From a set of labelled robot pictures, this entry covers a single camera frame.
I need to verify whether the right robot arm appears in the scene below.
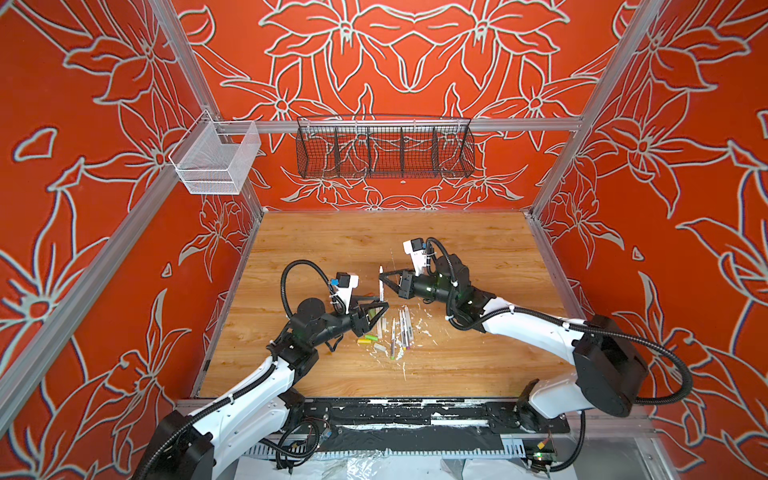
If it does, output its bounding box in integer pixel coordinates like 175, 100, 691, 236
379, 256, 648, 432

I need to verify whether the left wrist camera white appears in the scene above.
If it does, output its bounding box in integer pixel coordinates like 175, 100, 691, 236
331, 272, 359, 311

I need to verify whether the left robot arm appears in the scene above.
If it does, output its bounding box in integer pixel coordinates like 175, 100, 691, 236
132, 298, 389, 479

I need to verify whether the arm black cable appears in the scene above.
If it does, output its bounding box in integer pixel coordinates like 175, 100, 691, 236
280, 259, 346, 319
424, 236, 694, 406

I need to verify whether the clear plastic bin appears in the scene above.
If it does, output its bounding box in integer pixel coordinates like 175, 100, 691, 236
169, 117, 261, 195

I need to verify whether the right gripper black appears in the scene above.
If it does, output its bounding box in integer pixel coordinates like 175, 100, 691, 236
377, 268, 460, 308

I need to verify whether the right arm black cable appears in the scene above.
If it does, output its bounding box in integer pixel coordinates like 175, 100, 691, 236
424, 236, 694, 406

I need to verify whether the black wire basket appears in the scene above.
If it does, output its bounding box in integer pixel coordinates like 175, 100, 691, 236
296, 114, 476, 180

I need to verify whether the white pen green tip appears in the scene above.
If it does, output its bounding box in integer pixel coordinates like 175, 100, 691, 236
378, 265, 385, 302

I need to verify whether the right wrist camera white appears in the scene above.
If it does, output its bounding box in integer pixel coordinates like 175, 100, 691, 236
403, 238, 434, 276

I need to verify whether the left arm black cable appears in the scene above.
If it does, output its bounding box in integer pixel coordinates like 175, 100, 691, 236
280, 259, 346, 319

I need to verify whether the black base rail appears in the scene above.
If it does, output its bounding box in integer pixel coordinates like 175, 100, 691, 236
288, 397, 571, 435

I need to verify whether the white pen pink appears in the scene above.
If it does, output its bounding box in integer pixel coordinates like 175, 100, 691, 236
404, 306, 414, 348

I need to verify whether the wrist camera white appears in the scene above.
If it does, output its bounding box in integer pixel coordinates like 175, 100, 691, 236
331, 272, 359, 311
403, 238, 434, 276

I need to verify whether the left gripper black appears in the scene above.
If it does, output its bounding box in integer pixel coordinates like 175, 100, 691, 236
309, 294, 386, 349

